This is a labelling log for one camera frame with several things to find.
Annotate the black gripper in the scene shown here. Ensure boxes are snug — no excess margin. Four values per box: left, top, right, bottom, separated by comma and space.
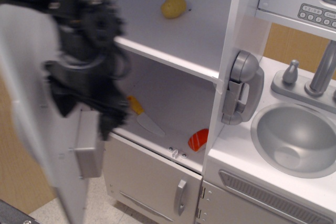
43, 50, 130, 140

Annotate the white fridge door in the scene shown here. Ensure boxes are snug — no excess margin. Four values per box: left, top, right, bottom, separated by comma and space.
1, 5, 104, 223

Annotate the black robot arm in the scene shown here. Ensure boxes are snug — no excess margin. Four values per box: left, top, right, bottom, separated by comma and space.
1, 0, 131, 140

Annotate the white lower freezer door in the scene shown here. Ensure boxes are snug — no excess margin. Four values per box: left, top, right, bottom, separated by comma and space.
103, 134, 202, 223

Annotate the white magnetic door catch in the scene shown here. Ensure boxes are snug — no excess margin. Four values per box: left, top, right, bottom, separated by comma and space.
167, 146, 188, 159

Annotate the orange toy salmon sushi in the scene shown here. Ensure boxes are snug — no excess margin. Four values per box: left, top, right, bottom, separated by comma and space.
188, 129, 209, 153

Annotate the black equipment corner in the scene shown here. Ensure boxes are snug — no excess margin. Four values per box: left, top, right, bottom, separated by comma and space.
1, 200, 40, 224

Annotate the white toy kitchen cabinet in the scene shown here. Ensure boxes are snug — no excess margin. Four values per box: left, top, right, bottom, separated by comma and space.
113, 0, 335, 223

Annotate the yellow toy potato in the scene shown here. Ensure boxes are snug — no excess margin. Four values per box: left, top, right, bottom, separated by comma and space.
160, 0, 187, 19

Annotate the brass upper hinge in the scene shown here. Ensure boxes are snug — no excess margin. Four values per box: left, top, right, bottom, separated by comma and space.
200, 186, 205, 199

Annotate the brass hinge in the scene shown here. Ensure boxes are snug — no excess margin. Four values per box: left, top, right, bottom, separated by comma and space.
200, 186, 205, 199
196, 209, 202, 219

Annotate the brass lower hinge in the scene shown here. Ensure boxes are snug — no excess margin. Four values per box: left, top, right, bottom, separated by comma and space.
196, 209, 202, 219

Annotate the grey toy telephone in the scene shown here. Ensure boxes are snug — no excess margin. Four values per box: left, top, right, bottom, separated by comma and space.
222, 50, 265, 125

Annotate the grey oven vent panel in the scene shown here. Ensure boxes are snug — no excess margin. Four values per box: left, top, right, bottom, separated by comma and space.
218, 169, 335, 223

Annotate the silver toy sink basin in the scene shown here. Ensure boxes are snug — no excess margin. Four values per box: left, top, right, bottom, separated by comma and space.
250, 103, 335, 178

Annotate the silver faucet assembly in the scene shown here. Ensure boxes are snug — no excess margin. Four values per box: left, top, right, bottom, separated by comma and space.
270, 40, 336, 104

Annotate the yellow handled toy knife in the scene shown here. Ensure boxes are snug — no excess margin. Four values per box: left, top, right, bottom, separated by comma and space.
127, 95, 165, 137

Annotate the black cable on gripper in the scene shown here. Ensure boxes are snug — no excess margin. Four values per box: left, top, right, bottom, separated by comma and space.
110, 48, 132, 80

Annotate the silver lower door handle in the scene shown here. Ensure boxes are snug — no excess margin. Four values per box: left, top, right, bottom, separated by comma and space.
174, 179, 187, 216

